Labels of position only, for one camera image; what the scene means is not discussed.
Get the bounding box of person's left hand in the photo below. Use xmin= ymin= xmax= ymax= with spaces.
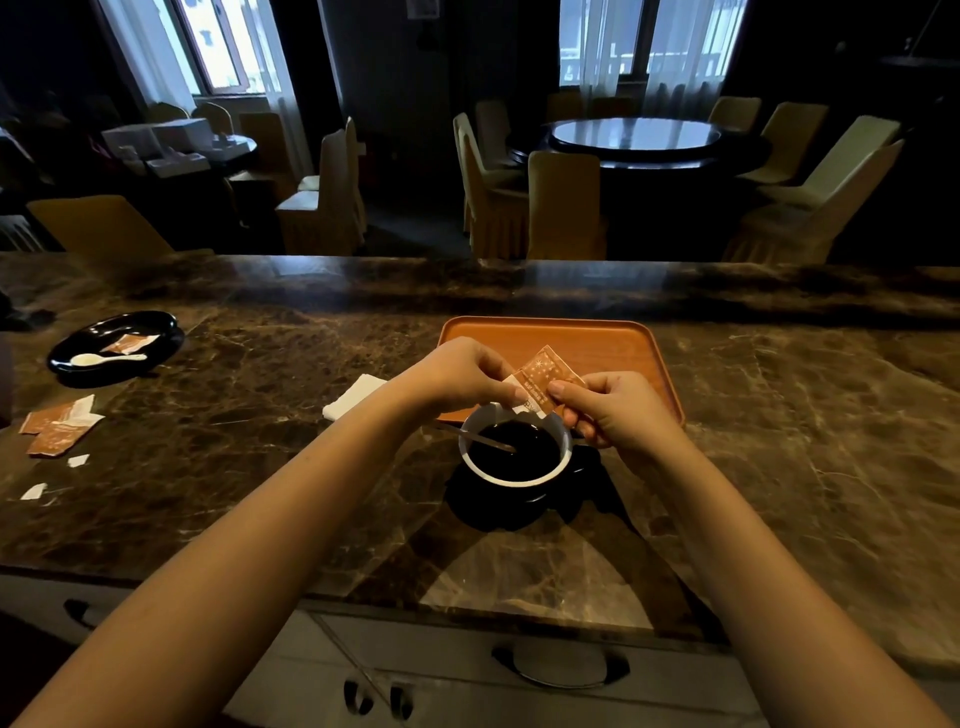
xmin=385 ymin=336 xmax=531 ymax=423

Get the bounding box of person's right hand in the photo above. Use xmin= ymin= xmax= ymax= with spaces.
xmin=546 ymin=370 xmax=685 ymax=459

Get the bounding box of person's left forearm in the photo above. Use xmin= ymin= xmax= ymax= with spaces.
xmin=10 ymin=381 xmax=435 ymax=728

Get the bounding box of person's right forearm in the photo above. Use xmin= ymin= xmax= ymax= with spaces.
xmin=619 ymin=429 xmax=958 ymax=728

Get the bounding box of orange rectangular tray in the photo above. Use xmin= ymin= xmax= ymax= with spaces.
xmin=436 ymin=315 xmax=687 ymax=429

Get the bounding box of thin stirring stick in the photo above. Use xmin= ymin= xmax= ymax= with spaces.
xmin=433 ymin=422 xmax=518 ymax=456

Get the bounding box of black cup with white rim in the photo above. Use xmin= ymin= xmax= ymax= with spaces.
xmin=456 ymin=402 xmax=576 ymax=489

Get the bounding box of black saucer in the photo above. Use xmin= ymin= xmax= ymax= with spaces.
xmin=443 ymin=442 xmax=603 ymax=534

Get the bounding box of white folded napkin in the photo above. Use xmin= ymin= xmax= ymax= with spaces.
xmin=322 ymin=373 xmax=389 ymax=423

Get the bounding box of group of beige dining chairs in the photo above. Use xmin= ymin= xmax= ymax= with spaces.
xmin=452 ymin=90 xmax=906 ymax=265

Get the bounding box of dark round dining table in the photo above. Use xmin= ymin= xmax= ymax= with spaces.
xmin=505 ymin=116 xmax=774 ymax=181

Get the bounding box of round glass turntable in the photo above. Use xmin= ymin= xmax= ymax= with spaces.
xmin=549 ymin=117 xmax=723 ymax=152

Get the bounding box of white cabinet with drawers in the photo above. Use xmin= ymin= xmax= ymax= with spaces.
xmin=0 ymin=571 xmax=769 ymax=728

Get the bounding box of white sheer curtain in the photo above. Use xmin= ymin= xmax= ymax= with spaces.
xmin=558 ymin=0 xmax=750 ymax=120
xmin=97 ymin=0 xmax=198 ymax=114
xmin=238 ymin=0 xmax=316 ymax=181

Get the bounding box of black oval plate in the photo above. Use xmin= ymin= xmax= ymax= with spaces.
xmin=46 ymin=310 xmax=186 ymax=390

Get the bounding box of flat white box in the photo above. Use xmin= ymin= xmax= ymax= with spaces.
xmin=145 ymin=153 xmax=212 ymax=180

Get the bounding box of long black drawer handle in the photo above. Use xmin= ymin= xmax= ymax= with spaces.
xmin=63 ymin=599 xmax=108 ymax=632
xmin=491 ymin=645 xmax=631 ymax=692

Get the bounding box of wide window with dark frame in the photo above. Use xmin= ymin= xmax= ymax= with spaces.
xmin=558 ymin=0 xmax=750 ymax=85

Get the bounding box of window with white frame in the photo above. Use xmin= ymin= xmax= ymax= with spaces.
xmin=166 ymin=0 xmax=273 ymax=96

